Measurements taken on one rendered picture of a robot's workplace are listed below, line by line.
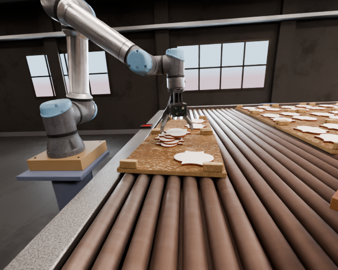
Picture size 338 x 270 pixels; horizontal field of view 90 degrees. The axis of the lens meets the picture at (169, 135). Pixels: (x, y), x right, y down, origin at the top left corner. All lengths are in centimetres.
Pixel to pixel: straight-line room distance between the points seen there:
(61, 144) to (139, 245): 58
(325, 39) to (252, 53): 151
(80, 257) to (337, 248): 43
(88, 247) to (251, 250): 29
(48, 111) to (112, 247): 60
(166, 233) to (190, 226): 5
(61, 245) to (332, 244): 48
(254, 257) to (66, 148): 73
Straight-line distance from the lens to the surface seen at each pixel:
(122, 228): 40
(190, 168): 55
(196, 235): 37
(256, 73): 458
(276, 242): 40
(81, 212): 48
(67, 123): 82
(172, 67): 72
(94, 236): 41
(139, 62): 61
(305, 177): 65
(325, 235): 46
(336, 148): 88
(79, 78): 91
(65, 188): 89
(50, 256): 42
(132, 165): 57
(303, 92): 512
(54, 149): 84
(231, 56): 443
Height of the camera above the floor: 119
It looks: 16 degrees down
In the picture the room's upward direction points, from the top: 3 degrees counter-clockwise
